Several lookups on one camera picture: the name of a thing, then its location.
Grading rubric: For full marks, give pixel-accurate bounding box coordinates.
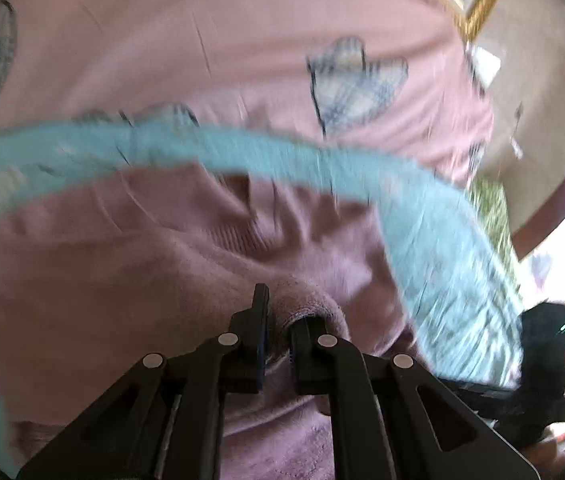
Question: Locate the mauve knitted sweater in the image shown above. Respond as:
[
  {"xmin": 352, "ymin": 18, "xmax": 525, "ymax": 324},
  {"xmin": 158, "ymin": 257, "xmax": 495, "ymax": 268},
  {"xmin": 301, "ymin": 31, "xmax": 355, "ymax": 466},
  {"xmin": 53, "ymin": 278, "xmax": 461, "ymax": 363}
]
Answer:
[{"xmin": 0, "ymin": 165, "xmax": 418, "ymax": 479}]

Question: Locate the teal floral bed sheet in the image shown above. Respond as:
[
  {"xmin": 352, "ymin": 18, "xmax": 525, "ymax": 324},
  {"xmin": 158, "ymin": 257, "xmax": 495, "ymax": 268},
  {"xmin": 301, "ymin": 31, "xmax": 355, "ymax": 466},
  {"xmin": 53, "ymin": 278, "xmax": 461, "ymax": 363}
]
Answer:
[{"xmin": 0, "ymin": 118, "xmax": 521, "ymax": 474}]

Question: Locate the pink quilt with plaid hearts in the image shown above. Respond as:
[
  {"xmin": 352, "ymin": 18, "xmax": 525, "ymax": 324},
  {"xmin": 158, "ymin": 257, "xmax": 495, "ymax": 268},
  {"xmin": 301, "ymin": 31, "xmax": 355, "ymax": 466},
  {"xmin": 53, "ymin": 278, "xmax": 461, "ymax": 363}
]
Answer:
[{"xmin": 0, "ymin": 0, "xmax": 494, "ymax": 183}]

